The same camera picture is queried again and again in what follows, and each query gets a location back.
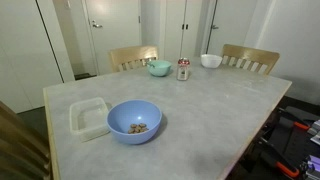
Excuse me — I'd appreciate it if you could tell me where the clear plastic food container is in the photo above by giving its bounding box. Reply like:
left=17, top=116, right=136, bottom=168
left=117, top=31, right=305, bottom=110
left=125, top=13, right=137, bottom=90
left=68, top=96, right=112, bottom=144

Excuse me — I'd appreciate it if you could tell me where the silver lever door handle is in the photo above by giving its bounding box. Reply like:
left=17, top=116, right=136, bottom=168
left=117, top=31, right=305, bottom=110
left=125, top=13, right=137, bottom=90
left=91, top=20, right=104, bottom=29

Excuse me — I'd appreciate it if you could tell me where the blue plastic bowl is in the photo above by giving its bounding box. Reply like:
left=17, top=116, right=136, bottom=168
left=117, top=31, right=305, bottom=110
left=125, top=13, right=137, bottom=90
left=106, top=99, right=163, bottom=146

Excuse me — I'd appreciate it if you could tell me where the black clamp with orange handle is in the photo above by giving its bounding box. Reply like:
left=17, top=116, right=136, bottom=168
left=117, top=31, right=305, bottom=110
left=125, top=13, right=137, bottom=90
left=277, top=108, right=312, bottom=132
left=258, top=138, right=301, bottom=179

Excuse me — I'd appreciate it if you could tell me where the light wooden slat-back chair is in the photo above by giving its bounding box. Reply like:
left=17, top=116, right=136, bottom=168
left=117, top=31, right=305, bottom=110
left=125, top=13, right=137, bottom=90
left=220, top=43, right=281, bottom=76
left=0, top=100, right=54, bottom=180
left=107, top=44, right=160, bottom=74

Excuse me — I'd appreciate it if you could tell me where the teal bowl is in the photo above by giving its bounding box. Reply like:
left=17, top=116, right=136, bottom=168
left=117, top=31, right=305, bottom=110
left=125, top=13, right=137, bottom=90
left=146, top=59, right=173, bottom=78

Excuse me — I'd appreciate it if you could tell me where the white door with silver handle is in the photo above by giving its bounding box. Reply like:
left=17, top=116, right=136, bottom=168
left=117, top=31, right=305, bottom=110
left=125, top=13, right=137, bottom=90
left=81, top=0, right=143, bottom=76

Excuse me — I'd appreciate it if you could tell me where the small red-labelled jar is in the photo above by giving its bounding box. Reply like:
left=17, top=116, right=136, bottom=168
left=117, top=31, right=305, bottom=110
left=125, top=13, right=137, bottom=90
left=176, top=57, right=192, bottom=82

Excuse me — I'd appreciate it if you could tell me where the white bowl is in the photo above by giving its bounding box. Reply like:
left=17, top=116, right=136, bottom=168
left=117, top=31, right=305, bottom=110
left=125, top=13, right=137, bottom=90
left=200, top=53, right=223, bottom=70

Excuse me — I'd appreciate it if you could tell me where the aluminium extrusion rail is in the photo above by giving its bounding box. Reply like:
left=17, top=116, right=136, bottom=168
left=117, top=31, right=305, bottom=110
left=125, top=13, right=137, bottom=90
left=308, top=119, right=320, bottom=146
left=299, top=154, right=320, bottom=180

